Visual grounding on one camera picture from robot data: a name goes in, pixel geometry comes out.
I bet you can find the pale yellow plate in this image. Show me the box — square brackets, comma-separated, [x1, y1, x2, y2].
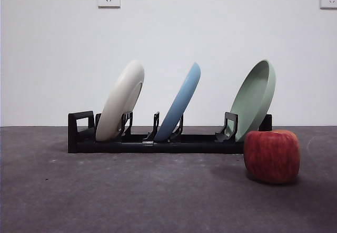
[95, 60, 145, 141]

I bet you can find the red apple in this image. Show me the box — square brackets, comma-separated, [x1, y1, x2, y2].
[243, 129, 300, 184]

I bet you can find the blue plate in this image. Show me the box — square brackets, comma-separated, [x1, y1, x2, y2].
[153, 62, 202, 143]

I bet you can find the black plate rack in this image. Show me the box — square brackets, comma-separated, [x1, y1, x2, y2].
[67, 111, 273, 154]

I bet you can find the green plate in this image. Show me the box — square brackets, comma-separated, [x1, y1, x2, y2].
[229, 60, 277, 143]

